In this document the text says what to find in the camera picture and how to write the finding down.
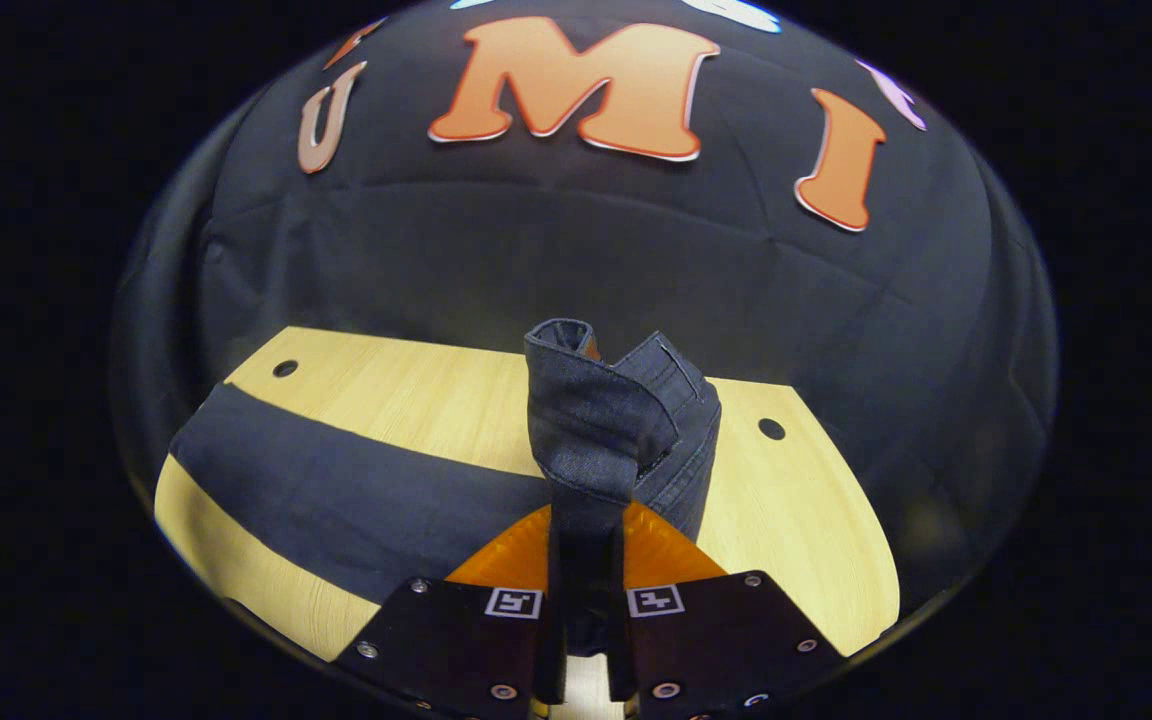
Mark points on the black backdrop cloth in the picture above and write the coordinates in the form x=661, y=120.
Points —
x=586, y=260

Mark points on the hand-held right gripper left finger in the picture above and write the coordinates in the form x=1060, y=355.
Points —
x=456, y=640

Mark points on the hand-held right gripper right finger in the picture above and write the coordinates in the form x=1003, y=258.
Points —
x=726, y=640

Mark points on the dark blue jeans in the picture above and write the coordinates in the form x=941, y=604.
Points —
x=366, y=500

